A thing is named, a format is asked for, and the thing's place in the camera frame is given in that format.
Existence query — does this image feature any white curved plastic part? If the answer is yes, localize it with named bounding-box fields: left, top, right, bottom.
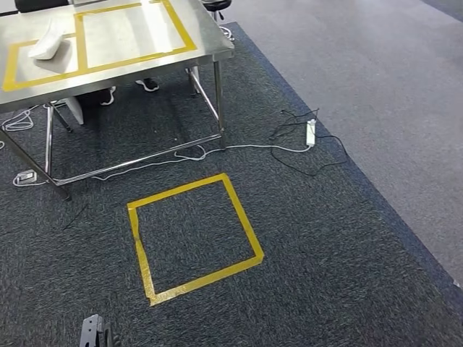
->
left=27, top=18, right=68, bottom=61

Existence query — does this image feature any steel workbench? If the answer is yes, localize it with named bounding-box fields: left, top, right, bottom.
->
left=0, top=0, right=236, bottom=202

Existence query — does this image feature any black swivel stool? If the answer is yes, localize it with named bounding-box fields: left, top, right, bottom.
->
left=200, top=0, right=236, bottom=43

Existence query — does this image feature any black floor cable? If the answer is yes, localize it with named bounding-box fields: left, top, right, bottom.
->
left=269, top=107, right=349, bottom=178

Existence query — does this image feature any yellow tape outline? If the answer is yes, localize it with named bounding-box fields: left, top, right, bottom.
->
left=2, top=0, right=198, bottom=93

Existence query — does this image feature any white power strip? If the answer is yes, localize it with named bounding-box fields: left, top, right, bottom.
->
left=16, top=169, right=39, bottom=186
left=306, top=119, right=317, bottom=148

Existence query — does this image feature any white floor cable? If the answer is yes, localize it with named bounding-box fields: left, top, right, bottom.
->
left=91, top=142, right=312, bottom=183
left=1, top=104, right=40, bottom=133

